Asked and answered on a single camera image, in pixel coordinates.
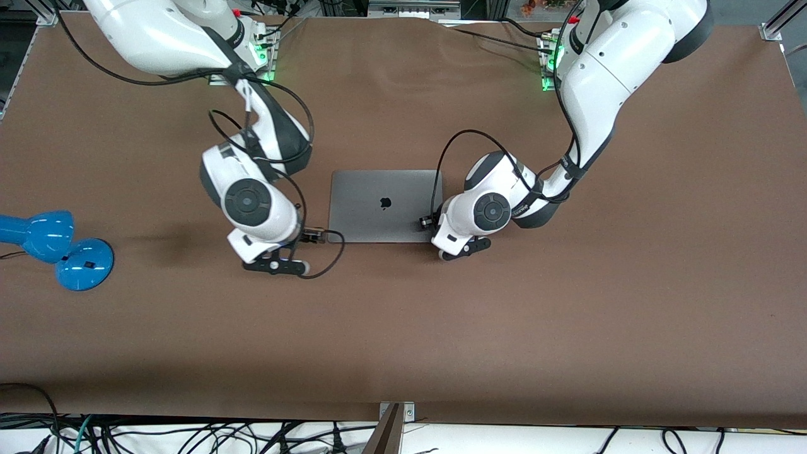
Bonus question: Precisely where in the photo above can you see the grey laptop with black keys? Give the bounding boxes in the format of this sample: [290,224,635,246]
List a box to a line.
[328,169,444,244]

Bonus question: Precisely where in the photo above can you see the blue desk lamp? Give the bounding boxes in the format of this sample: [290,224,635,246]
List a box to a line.
[0,210,115,292]

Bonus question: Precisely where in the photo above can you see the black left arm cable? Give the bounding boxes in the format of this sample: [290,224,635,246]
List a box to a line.
[430,0,588,223]

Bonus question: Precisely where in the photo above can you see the black looped floor cable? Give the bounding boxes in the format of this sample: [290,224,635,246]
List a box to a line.
[0,382,61,454]

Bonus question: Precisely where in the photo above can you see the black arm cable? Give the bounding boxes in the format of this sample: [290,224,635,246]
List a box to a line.
[54,9,346,281]
[430,0,588,223]

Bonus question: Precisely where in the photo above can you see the teal cable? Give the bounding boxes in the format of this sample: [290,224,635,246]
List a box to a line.
[73,415,96,454]

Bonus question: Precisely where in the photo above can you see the small metal table bracket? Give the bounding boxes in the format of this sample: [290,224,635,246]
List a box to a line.
[379,402,416,423]

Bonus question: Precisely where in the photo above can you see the aluminium frame profile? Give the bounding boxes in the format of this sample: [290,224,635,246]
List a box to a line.
[25,0,65,27]
[760,0,807,42]

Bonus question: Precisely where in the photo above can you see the black cable across table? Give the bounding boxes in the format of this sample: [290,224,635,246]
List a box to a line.
[441,18,555,55]

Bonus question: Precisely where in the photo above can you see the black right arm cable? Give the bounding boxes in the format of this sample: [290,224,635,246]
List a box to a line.
[54,9,346,281]

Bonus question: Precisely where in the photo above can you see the brown angled post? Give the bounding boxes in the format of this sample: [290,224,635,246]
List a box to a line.
[361,404,404,454]

